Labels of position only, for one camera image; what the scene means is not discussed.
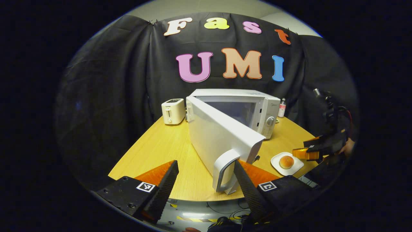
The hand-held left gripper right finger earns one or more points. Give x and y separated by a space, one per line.
249 196

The white toaster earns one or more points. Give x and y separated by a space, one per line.
173 112

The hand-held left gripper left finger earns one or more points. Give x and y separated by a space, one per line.
164 193

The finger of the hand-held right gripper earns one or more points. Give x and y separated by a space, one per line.
305 154
315 142

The small pink-label bottle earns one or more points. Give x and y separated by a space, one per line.
282 109

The person's black shoe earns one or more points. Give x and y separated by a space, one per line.
225 225

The round bread bun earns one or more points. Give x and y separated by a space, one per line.
286 162

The white microwave oven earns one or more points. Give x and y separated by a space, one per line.
219 138

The white square plate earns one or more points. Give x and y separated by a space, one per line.
294 167

